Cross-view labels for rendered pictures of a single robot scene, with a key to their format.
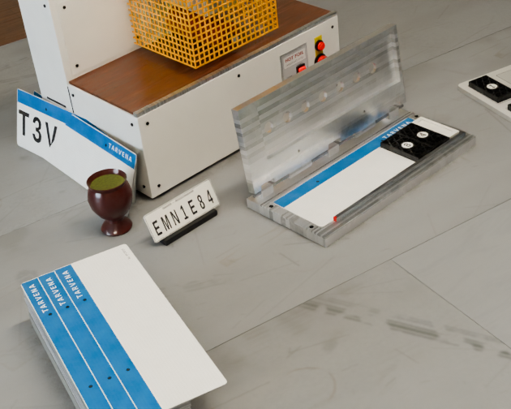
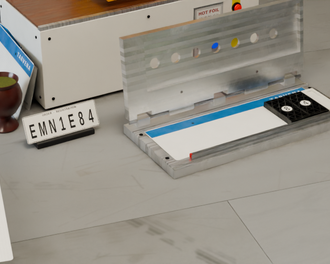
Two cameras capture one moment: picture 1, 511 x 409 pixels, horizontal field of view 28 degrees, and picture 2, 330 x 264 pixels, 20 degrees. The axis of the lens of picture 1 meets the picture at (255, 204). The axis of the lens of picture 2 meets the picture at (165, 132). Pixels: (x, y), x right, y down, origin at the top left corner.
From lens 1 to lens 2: 0.37 m
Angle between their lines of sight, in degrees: 9
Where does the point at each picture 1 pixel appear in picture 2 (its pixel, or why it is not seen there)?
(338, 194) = (205, 136)
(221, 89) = (129, 25)
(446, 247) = (282, 201)
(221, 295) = (63, 198)
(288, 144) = (172, 83)
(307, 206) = (173, 141)
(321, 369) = not seen: outside the picture
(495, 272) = (316, 231)
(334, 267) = (173, 196)
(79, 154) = not seen: outside the picture
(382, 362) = not seen: outside the picture
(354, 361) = not seen: outside the picture
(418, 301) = (233, 240)
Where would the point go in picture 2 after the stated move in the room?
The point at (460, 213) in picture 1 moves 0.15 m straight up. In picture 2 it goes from (310, 175) to (316, 107)
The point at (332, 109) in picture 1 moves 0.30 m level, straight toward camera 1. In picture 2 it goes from (223, 62) to (190, 129)
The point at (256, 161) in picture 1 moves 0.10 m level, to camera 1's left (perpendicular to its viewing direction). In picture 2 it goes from (135, 91) to (87, 87)
